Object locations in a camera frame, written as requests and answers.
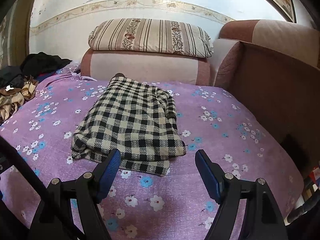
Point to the black beige checkered coat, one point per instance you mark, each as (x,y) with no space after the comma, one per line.
(137,119)

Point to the black clothes pile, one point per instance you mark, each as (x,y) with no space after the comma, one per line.
(33,65)

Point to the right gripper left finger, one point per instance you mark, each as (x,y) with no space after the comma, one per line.
(69,209)

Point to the brown wooden side panel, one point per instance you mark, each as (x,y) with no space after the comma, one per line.
(283,94)

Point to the purple floral bed sheet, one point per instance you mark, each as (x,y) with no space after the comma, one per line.
(147,206)

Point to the ornate wooden wardrobe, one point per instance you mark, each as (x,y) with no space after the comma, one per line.
(15,26)

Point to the striped beige pillow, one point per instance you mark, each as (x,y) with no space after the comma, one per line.
(152,36)

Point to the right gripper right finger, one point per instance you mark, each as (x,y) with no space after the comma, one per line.
(262,217)

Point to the brown beige patterned garment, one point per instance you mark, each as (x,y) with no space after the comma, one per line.
(13,98)

